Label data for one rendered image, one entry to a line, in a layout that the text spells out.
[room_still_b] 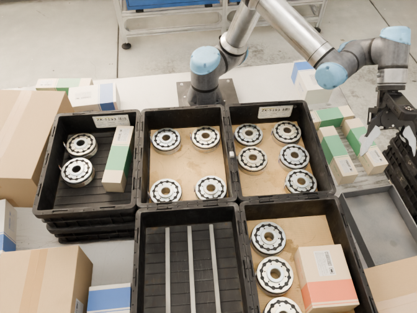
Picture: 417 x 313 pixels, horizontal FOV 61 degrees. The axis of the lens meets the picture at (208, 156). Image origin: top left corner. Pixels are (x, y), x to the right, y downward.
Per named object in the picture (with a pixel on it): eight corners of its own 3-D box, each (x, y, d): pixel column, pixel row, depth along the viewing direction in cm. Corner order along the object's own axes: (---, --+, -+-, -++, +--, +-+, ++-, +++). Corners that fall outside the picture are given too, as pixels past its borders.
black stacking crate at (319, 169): (223, 126, 136) (224, 105, 127) (298, 121, 138) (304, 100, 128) (236, 218, 113) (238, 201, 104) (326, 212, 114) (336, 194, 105)
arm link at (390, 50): (386, 31, 101) (417, 27, 94) (383, 71, 103) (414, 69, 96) (372, 28, 96) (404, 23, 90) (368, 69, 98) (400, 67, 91)
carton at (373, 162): (340, 129, 150) (345, 120, 145) (354, 127, 150) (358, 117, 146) (368, 175, 136) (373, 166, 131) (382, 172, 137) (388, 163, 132)
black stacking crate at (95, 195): (66, 135, 134) (56, 114, 124) (144, 130, 135) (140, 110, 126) (46, 232, 110) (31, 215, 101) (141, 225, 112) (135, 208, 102)
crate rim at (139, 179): (141, 113, 127) (140, 108, 125) (223, 108, 129) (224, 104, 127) (137, 212, 104) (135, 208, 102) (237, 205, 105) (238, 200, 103)
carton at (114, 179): (123, 192, 116) (120, 182, 112) (105, 191, 117) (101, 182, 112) (136, 136, 131) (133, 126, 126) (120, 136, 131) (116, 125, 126)
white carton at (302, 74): (290, 76, 170) (293, 61, 163) (313, 73, 171) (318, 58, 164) (303, 105, 158) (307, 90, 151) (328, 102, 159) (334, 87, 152)
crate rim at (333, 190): (223, 108, 129) (224, 104, 127) (304, 104, 130) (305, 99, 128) (237, 205, 105) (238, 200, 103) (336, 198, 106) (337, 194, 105)
